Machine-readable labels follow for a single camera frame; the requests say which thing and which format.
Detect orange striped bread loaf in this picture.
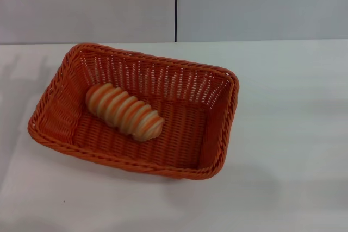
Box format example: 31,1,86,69
85,83,165,142

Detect orange woven plastic basket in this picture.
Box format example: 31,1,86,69
27,42,240,180

